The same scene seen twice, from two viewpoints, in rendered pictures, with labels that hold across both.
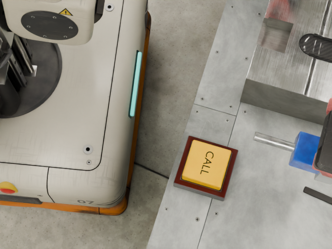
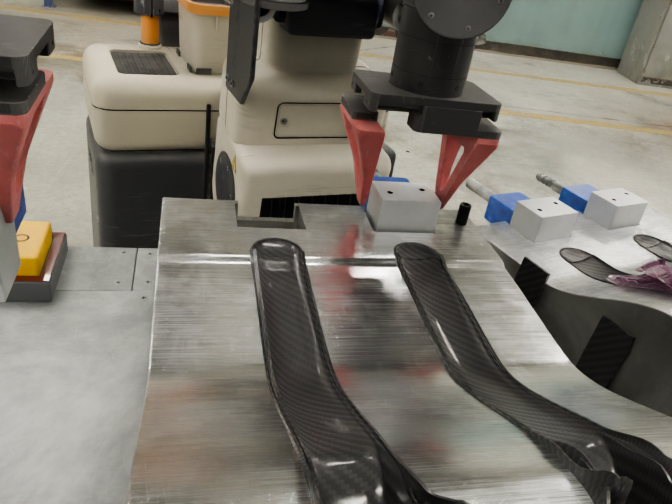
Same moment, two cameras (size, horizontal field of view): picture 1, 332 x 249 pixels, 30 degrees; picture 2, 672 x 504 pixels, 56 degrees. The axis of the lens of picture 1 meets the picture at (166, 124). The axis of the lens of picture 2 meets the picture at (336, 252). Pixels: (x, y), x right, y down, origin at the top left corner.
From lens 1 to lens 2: 0.86 m
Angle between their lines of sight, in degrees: 50
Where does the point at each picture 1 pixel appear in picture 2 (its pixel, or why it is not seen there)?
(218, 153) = (26, 245)
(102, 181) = not seen: hidden behind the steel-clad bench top
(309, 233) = not seen: outside the picture
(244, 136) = (91, 304)
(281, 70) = (198, 226)
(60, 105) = not seen: hidden behind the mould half
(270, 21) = (298, 221)
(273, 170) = (22, 351)
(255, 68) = (187, 202)
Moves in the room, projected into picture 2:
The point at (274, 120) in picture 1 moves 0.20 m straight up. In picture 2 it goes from (140, 334) to (136, 81)
